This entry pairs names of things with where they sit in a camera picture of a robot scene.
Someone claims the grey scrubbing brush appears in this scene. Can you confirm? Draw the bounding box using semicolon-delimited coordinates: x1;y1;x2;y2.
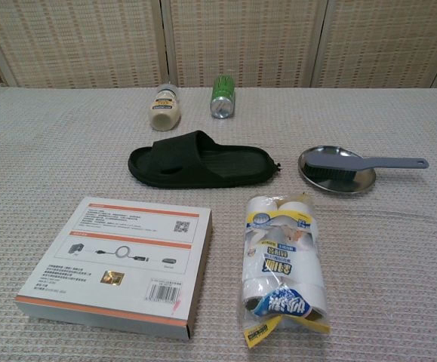
300;147;429;179

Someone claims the black rubber slipper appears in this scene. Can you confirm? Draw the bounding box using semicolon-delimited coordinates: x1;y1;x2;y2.
127;130;282;189

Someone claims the cream mayonnaise squeeze bottle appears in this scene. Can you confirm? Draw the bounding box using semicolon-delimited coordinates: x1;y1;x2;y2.
149;83;182;131

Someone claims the green drink can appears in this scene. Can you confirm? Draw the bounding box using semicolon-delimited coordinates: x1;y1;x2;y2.
210;74;236;119

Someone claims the lint roller refill pack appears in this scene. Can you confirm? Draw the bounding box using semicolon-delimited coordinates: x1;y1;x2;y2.
237;191;332;342

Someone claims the round stainless steel plate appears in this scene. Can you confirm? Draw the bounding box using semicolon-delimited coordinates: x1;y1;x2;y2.
297;146;377;196

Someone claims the white box with orange stripes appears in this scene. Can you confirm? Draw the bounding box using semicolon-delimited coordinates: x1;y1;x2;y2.
14;195;214;339

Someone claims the beige woven tablecloth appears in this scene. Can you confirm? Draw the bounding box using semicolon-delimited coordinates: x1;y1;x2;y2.
0;85;437;362

